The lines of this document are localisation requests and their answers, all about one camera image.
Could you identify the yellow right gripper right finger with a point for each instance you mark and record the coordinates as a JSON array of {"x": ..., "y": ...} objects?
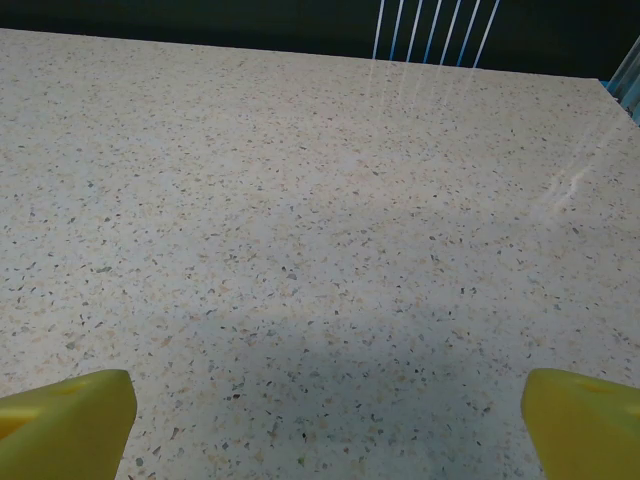
[{"x": 585, "y": 430}]

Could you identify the blue printed gear enclosure panel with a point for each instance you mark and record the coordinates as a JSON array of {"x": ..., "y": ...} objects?
[{"x": 250, "y": 22}]

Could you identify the aluminium frame post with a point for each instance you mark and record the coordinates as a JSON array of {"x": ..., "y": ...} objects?
[{"x": 627, "y": 75}]

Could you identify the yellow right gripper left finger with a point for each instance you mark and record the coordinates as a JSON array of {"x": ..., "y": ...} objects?
[{"x": 65, "y": 430}]

